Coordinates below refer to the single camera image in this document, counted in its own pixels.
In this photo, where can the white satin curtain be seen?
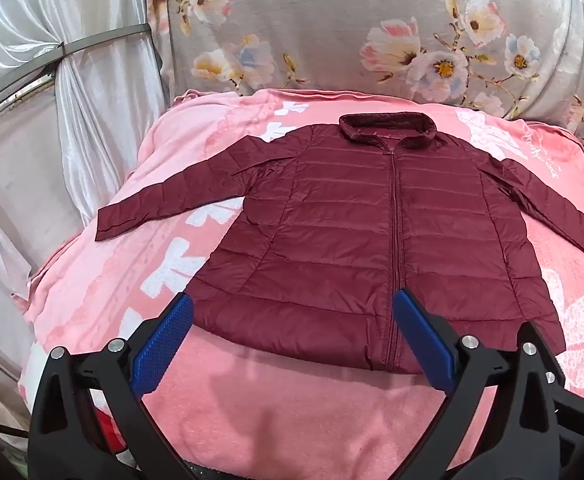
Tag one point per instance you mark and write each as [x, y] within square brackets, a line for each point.
[72, 125]

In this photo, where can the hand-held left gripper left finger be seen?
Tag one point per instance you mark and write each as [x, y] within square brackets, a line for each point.
[164, 345]

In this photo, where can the pink bow print blanket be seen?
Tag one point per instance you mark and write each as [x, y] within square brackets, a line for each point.
[282, 420]

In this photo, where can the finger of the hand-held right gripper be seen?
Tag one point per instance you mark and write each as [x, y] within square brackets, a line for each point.
[579, 407]

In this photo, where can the grey metal hoop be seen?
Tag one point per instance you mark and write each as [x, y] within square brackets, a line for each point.
[97, 40]

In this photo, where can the red object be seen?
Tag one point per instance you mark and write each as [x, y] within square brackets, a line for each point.
[104, 425]

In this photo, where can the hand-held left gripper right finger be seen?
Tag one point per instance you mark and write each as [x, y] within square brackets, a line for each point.
[422, 335]

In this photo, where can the grey floral cloth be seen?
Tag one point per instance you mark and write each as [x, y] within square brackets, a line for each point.
[362, 25]

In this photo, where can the maroon puffer jacket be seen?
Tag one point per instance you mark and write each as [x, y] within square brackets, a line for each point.
[352, 240]

